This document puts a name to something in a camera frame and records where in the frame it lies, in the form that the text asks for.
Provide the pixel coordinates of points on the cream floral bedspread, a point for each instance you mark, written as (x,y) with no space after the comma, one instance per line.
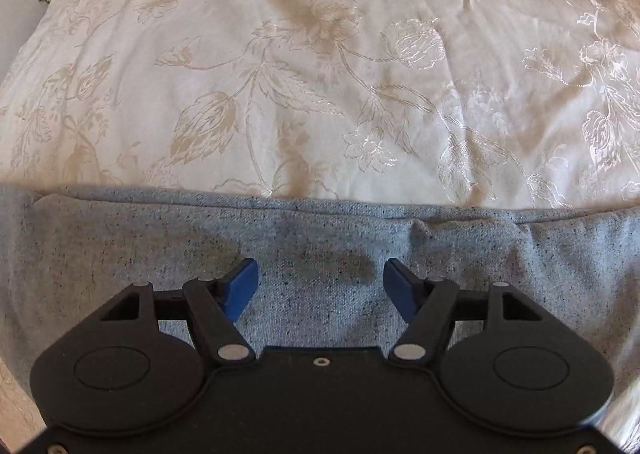
(320,63)

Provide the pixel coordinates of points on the grey speckled pants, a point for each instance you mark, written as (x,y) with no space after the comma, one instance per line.
(320,244)

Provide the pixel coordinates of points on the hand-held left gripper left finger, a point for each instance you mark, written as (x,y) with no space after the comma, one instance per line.
(240,286)

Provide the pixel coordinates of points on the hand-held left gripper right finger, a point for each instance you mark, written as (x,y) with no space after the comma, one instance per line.
(402,286)

